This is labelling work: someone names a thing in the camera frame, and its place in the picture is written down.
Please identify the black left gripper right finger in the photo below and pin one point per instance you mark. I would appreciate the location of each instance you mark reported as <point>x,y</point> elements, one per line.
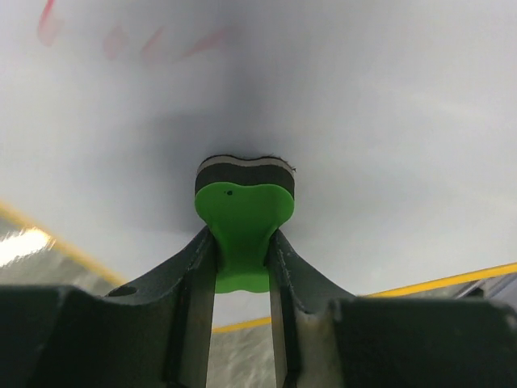
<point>324,336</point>

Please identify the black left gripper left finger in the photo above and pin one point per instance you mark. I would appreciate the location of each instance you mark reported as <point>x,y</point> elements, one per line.
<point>151,332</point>

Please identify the green whiteboard eraser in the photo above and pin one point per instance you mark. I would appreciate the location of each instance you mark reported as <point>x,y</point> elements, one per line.
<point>243,201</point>

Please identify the yellow framed whiteboard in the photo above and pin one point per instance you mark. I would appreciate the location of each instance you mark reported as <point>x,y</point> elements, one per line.
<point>399,118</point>

